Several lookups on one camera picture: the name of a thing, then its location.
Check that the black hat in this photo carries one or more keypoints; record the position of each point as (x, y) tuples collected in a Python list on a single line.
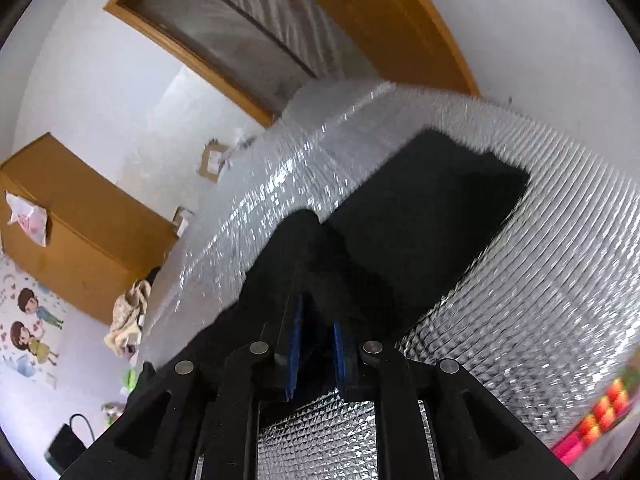
[(153, 275)]

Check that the black pants with silver embroidery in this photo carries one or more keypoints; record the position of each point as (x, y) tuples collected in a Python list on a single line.
[(425, 220)]

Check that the wooden door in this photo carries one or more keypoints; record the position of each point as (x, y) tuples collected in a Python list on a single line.
[(380, 10)]

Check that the beige floral fleece blanket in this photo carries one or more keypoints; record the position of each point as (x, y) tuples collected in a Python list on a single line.
[(127, 310)]

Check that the wooden wardrobe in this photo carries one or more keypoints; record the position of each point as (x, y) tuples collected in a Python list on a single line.
[(90, 240)]

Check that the pile of small packets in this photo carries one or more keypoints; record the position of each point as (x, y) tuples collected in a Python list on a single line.
[(112, 410)]

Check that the silver foil mat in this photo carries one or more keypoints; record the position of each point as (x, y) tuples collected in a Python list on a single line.
[(550, 285)]

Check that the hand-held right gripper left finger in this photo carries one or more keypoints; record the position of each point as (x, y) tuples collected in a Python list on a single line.
[(295, 347)]

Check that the cartoon children wall sticker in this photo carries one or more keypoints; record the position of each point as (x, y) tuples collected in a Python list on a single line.
[(30, 340)]

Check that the colourful checked cloth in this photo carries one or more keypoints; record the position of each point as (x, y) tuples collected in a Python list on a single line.
[(595, 420)]

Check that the brown cardboard parcel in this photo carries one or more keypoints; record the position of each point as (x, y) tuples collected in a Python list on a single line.
[(212, 162)]

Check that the wooden door frame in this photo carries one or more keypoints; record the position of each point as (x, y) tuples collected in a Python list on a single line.
[(190, 67)]

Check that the green tissue pack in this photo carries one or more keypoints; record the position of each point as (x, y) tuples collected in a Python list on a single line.
[(130, 379)]

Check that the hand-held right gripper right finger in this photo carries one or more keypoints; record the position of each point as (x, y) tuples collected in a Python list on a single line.
[(342, 357)]

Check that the pink plastic bag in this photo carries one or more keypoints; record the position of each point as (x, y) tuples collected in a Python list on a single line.
[(30, 217)]

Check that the white cardboard box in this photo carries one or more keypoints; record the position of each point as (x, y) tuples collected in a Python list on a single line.
[(182, 220)]

